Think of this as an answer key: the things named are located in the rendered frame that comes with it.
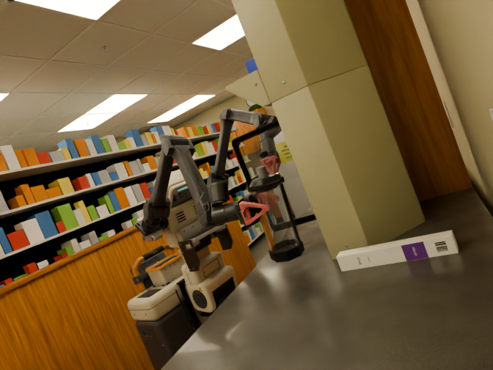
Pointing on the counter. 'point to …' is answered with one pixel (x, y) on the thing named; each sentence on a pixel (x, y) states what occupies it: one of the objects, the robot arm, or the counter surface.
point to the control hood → (251, 89)
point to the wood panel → (409, 96)
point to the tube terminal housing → (331, 120)
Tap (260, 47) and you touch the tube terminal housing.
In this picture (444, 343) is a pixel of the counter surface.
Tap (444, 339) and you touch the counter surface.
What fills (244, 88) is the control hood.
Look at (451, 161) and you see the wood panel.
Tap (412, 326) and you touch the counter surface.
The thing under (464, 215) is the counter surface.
